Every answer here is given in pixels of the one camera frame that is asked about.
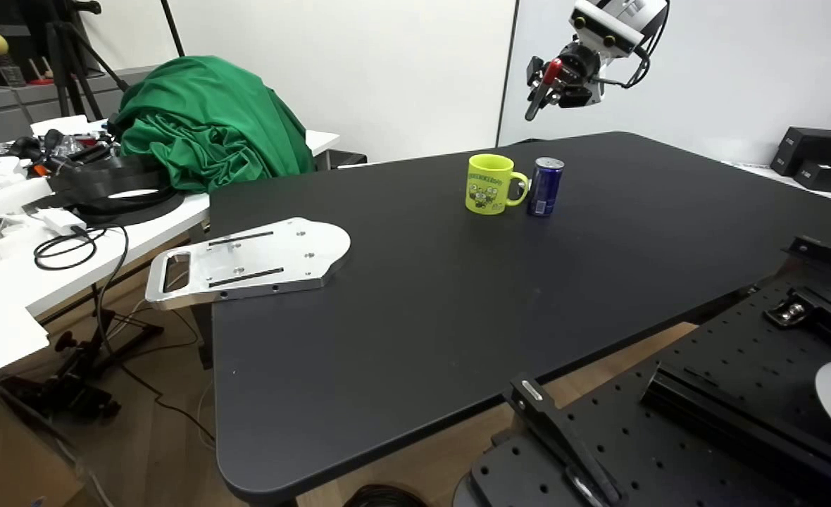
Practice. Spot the silver metal mounting plate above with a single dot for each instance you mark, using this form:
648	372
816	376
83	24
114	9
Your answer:
273	250

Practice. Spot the silver bolt fitting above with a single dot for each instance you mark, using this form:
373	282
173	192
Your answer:
790	313

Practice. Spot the black clamp bar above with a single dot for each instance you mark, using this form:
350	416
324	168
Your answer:
551	424

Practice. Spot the yellow-green mug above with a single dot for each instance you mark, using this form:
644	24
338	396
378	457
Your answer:
486	183

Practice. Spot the grey counter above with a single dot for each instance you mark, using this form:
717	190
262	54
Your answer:
0	107

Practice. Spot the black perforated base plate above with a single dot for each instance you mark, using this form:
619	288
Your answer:
676	461

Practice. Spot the black tripod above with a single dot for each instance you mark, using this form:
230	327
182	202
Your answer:
64	57

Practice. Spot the black bag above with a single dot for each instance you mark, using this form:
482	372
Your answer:
104	181

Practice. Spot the black table leg base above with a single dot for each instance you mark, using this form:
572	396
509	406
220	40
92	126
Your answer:
78	369

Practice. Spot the green cloth heap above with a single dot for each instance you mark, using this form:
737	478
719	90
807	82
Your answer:
206	121

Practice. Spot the black box device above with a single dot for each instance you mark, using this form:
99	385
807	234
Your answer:
810	157

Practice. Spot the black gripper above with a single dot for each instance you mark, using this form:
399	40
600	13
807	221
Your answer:
583	75

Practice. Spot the white side table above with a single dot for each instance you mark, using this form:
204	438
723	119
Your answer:
20	282

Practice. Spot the thin black stand pole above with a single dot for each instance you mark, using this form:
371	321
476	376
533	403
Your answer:
173	26

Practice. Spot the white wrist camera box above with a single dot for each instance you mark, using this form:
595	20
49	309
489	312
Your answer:
607	26

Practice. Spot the blue drink can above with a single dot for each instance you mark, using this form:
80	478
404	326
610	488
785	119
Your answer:
545	186

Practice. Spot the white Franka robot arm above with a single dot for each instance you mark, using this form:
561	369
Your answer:
640	6

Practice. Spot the black rail mount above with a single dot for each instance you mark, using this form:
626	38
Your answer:
741	376

